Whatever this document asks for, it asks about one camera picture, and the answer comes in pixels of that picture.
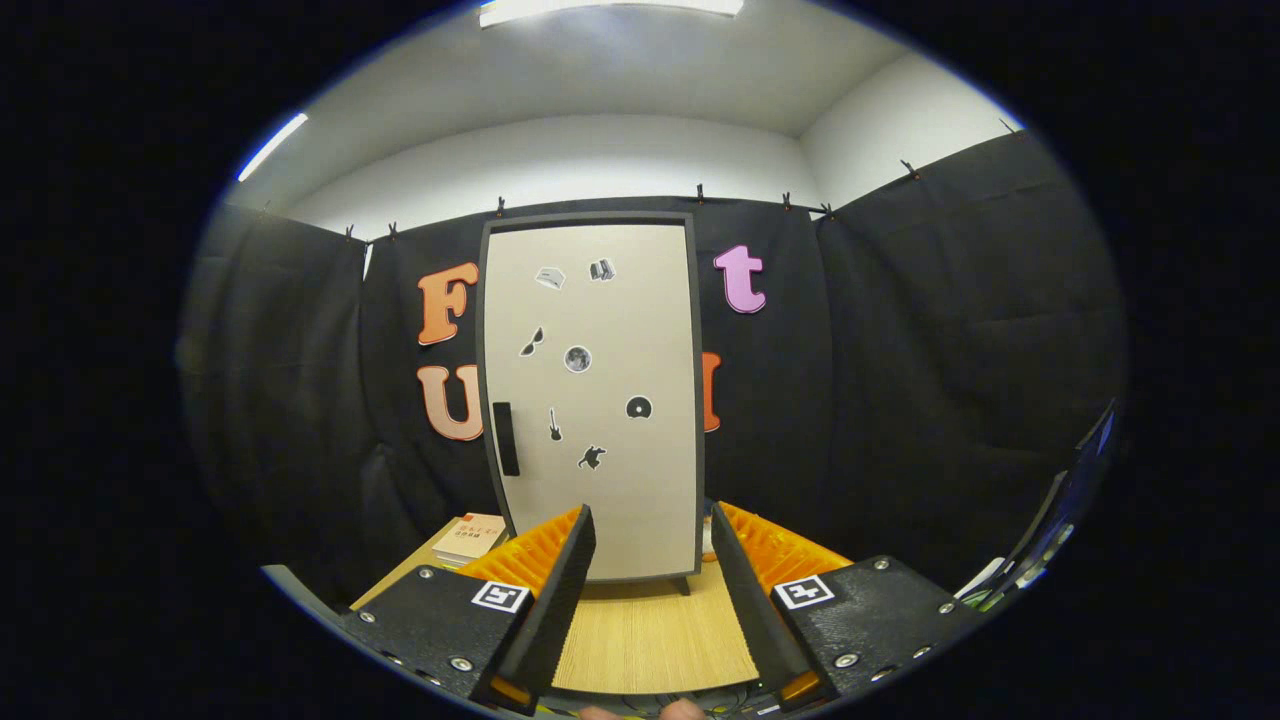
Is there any wide ceiling light panel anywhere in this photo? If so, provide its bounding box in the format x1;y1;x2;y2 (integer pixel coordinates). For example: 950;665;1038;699
478;0;746;29

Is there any beige orange cover book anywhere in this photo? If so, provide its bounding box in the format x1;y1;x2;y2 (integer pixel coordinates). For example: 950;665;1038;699
432;512;508;563

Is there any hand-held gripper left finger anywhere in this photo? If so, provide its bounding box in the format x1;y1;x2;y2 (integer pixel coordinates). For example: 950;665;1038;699
340;505;597;713

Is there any dark thin frame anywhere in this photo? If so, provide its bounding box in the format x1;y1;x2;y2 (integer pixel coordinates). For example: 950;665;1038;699
1010;398;1119;601

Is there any black backdrop cloth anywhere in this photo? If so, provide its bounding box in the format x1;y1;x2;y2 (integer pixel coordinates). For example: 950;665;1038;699
180;125;1131;611

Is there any row of black cloth clips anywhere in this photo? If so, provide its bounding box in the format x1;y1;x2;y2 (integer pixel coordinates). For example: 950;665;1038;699
343;118;1021;241

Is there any narrow ceiling light strip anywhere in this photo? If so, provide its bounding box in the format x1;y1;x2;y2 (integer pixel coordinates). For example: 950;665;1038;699
237;112;309;183

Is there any dark grey shoe cabinet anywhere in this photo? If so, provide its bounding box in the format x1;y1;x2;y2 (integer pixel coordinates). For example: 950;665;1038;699
474;210;707;598

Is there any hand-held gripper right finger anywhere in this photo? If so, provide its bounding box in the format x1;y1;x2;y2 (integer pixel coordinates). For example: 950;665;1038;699
710;502;986;706

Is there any beige shoe cabinet door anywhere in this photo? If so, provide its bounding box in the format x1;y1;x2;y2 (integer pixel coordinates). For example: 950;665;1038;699
484;224;698;581

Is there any light grey rounded panel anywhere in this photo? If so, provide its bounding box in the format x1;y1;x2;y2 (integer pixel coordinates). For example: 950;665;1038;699
262;563;351;621

